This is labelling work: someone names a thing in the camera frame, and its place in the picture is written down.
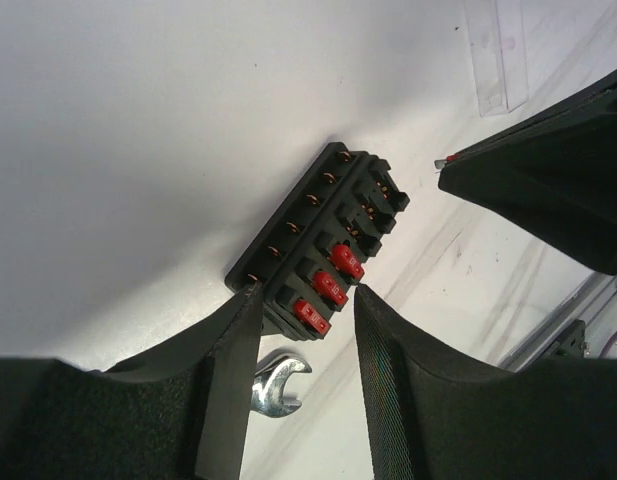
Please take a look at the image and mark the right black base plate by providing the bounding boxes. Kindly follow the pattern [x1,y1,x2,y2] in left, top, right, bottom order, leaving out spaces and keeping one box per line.
[545,319,587,358]

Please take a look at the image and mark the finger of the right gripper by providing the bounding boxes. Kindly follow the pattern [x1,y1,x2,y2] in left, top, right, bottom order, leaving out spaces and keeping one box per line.
[438,69,617,275]

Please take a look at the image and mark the clear plastic fuse box cover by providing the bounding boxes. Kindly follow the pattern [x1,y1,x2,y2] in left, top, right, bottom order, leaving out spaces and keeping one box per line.
[463,0,529,116]

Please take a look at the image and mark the black fuse box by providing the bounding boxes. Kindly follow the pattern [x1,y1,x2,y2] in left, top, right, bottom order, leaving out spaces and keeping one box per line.
[225,142,410,341]

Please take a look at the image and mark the red blade fuse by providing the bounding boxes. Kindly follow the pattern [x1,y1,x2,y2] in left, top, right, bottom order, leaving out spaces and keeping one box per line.
[434,154,458,170]

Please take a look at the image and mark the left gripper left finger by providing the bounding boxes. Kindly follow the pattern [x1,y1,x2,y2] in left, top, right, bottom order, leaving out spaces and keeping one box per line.
[105,284,263,479]

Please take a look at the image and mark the aluminium rail frame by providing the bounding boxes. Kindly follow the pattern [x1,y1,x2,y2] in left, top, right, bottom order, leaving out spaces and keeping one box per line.
[498,273,617,372]

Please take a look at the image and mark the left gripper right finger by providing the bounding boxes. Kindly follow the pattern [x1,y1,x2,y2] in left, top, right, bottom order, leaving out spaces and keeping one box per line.
[354,285,518,479]

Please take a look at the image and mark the large silver open-end wrench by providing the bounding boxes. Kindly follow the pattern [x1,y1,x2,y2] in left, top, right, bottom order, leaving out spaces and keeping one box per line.
[250,353,312,419]

